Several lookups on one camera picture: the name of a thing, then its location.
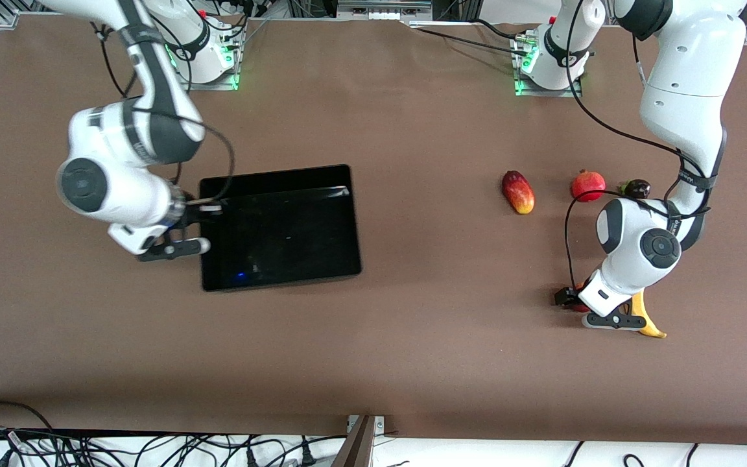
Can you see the dark purple mangosteen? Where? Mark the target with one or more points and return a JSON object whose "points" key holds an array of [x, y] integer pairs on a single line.
{"points": [[638, 189]]}

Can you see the silver metal bracket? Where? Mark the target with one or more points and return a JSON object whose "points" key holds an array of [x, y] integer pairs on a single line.
{"points": [[379, 425]]}

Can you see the yellow banana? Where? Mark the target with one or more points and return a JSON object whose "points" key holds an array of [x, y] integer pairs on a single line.
{"points": [[649, 327]]}

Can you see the brown table mat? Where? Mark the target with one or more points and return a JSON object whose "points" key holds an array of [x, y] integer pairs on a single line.
{"points": [[412, 357]]}

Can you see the red yellow mango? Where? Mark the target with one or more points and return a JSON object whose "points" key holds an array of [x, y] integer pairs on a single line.
{"points": [[517, 192]]}

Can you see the aluminium arm base plate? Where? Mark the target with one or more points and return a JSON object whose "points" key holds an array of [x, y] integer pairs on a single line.
{"points": [[205, 85], [548, 93]]}

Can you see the black power plug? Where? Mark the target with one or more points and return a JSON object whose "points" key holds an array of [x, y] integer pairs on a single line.
{"points": [[251, 457], [307, 454]]}

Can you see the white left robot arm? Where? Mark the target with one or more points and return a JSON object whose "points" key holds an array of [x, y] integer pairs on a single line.
{"points": [[685, 65]]}

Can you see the red pomegranate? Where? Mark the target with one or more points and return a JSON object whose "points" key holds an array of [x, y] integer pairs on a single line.
{"points": [[587, 187]]}

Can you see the red apple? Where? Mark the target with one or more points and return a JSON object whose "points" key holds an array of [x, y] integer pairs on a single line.
{"points": [[581, 306]]}

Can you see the dark metal post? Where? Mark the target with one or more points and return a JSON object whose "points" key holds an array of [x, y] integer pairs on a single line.
{"points": [[355, 447]]}

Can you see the black plastic box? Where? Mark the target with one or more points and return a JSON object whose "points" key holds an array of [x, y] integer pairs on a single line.
{"points": [[283, 246]]}

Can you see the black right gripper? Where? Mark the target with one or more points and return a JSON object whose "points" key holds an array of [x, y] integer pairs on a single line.
{"points": [[187, 218]]}

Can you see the silver metal frame device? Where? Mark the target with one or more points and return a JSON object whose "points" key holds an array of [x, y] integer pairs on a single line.
{"points": [[383, 8]]}

